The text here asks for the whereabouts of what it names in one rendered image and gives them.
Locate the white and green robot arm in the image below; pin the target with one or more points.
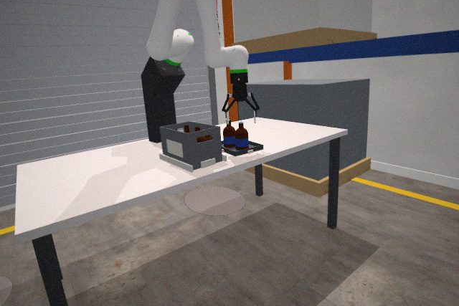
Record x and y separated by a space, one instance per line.
165 42

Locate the grey divided crate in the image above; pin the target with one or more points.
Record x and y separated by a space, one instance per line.
184 147

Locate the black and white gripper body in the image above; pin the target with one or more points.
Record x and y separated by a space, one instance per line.
239 90

